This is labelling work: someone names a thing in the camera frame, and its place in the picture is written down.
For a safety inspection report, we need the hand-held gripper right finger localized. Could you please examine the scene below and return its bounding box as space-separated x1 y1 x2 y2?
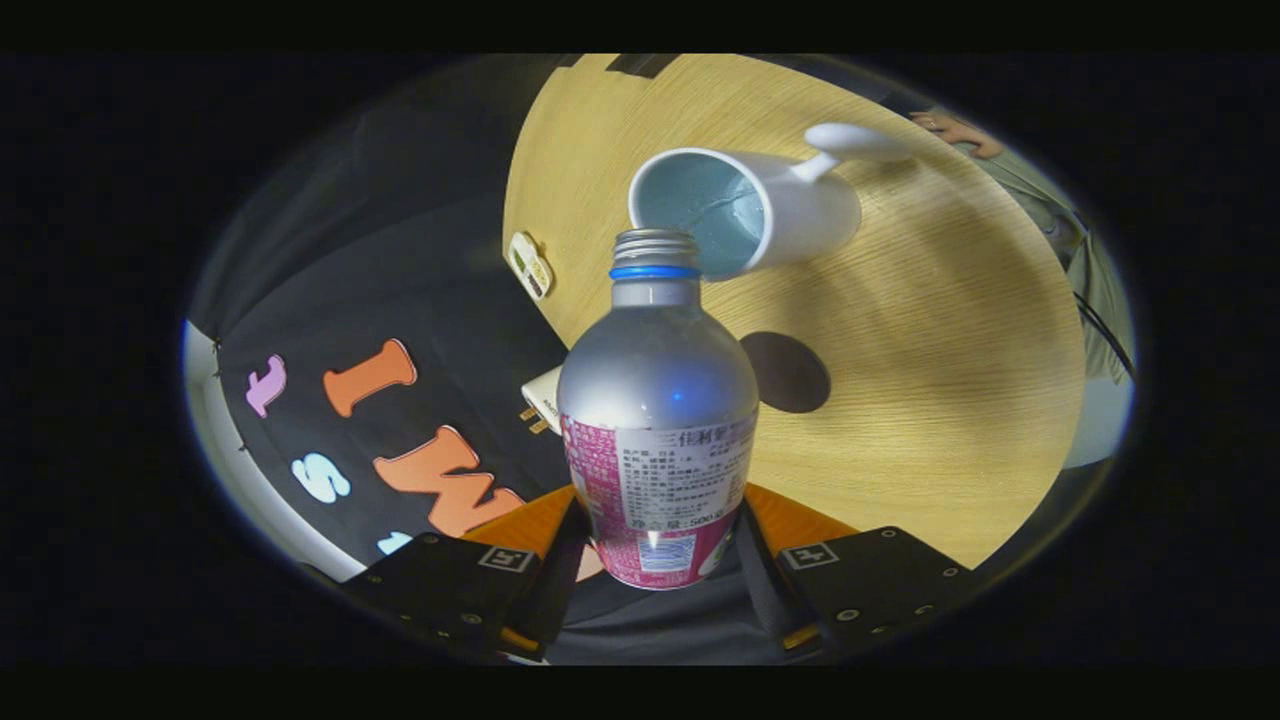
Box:
735 483 976 656

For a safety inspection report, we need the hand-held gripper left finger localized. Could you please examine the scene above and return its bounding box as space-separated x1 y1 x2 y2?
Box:
340 485 591 663

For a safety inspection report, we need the dark round coaster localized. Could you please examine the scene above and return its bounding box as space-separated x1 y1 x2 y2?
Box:
738 331 832 414

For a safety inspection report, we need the silver bottle with red label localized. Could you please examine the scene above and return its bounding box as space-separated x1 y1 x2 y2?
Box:
557 228 761 591

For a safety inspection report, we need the white cup with blue inside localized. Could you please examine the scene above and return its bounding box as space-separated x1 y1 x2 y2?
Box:
628 123 913 280

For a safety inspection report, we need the white toaster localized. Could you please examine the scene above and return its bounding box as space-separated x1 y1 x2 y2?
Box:
521 364 567 436

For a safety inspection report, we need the wooden table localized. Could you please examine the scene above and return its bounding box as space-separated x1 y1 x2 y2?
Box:
502 55 1088 569

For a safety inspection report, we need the white flat device with buttons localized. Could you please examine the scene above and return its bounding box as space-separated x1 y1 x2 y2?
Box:
508 231 554 301

